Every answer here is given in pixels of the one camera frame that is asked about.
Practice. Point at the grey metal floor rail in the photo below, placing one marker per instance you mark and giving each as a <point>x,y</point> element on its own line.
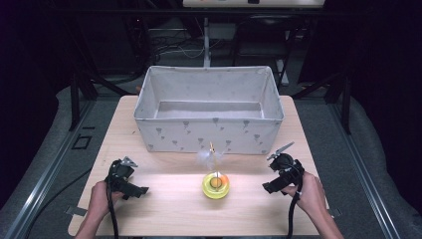
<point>365,176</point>
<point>43,176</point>

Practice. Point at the black office chair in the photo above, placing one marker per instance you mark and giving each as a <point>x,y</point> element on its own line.
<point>262,36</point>

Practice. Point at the person's left hand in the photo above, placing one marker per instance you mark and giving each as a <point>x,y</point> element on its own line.
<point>99,199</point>

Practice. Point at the orange ball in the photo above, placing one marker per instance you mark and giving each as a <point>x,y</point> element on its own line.
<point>224,180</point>

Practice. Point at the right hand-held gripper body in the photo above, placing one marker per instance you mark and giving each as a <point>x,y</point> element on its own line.
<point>286,172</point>

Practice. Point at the white printed fabric storage box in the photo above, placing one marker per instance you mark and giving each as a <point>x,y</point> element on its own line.
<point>205,136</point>

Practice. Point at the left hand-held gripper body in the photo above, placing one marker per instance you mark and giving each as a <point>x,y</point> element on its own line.
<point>124,186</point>

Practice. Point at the white desk top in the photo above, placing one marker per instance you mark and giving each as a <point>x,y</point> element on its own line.
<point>253,3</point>

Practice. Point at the person's right hand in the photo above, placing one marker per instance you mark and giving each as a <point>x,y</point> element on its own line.
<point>310,194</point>

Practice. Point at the black metal stand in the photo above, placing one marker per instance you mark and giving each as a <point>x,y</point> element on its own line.
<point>341,96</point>
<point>78,96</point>

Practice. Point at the grey metal table bracket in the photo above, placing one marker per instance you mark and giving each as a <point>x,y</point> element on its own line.
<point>335,212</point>
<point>75,211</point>

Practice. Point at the white desk leg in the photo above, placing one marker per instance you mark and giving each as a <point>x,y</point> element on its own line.
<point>206,43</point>

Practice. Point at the yellow feather cat toy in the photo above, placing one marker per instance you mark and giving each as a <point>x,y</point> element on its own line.
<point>212,191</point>

